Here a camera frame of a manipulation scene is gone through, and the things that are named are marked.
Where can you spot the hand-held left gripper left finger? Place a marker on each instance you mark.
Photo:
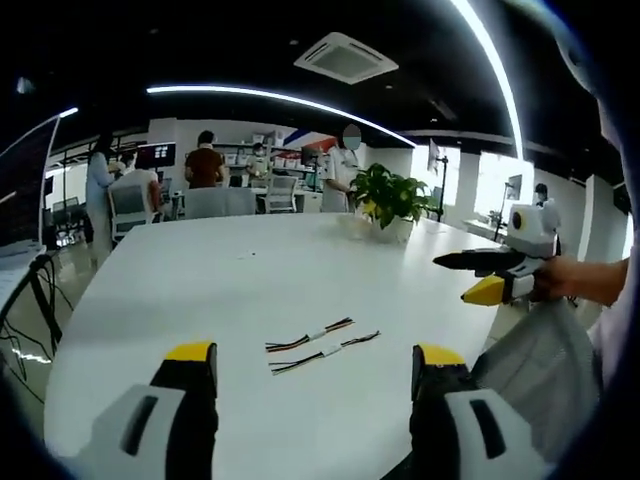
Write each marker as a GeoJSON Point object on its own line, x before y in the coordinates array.
{"type": "Point", "coordinates": [187, 385]}

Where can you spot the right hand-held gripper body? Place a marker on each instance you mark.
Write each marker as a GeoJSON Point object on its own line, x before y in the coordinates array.
{"type": "Point", "coordinates": [537, 232]}

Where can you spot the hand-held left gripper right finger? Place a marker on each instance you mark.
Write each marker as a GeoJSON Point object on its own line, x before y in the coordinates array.
{"type": "Point", "coordinates": [435, 380]}

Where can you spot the person's right hand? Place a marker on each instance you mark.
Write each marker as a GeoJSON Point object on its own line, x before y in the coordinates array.
{"type": "Point", "coordinates": [560, 280]}

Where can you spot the black tripod stand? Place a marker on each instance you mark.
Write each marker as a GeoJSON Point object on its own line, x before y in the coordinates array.
{"type": "Point", "coordinates": [439, 180]}
{"type": "Point", "coordinates": [505, 210]}

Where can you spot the person's pale shirt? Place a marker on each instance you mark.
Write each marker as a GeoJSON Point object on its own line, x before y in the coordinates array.
{"type": "Point", "coordinates": [622, 200]}

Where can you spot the potted green plant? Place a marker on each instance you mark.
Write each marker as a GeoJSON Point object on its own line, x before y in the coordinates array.
{"type": "Point", "coordinates": [392, 195]}

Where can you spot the small dark table item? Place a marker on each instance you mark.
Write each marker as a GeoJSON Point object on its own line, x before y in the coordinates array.
{"type": "Point", "coordinates": [252, 255]}

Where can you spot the curved ceiling light strip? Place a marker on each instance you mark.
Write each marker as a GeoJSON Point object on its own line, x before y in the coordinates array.
{"type": "Point", "coordinates": [280, 97]}
{"type": "Point", "coordinates": [500, 70]}

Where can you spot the white mesh office chair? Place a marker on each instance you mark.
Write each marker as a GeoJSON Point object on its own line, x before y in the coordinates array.
{"type": "Point", "coordinates": [281, 192]}
{"type": "Point", "coordinates": [131, 210]}

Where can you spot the grey chair backrest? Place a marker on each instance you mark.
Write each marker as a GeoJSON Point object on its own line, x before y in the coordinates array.
{"type": "Point", "coordinates": [220, 202]}

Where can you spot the white storage shelving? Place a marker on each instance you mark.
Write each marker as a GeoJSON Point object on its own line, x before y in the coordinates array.
{"type": "Point", "coordinates": [285, 152]}

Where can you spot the ceiling air conditioner unit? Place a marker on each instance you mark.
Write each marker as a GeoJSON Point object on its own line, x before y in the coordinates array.
{"type": "Point", "coordinates": [346, 57]}

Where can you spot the large black desk monitor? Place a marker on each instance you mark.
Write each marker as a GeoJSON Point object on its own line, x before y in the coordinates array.
{"type": "Point", "coordinates": [25, 190]}

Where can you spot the wall screen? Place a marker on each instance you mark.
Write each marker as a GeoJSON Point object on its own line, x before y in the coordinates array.
{"type": "Point", "coordinates": [156, 156]}

